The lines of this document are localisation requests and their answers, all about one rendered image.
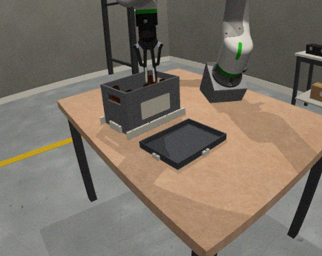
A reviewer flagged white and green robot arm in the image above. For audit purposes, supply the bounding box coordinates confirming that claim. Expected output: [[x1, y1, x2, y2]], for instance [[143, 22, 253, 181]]
[[116, 0, 253, 87]]

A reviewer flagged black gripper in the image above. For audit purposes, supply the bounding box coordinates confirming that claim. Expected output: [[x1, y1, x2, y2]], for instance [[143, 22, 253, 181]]
[[133, 25, 163, 82]]

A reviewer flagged grey divided crate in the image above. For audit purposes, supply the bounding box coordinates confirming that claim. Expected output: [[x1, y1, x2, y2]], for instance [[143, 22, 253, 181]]
[[100, 71, 180, 134]]

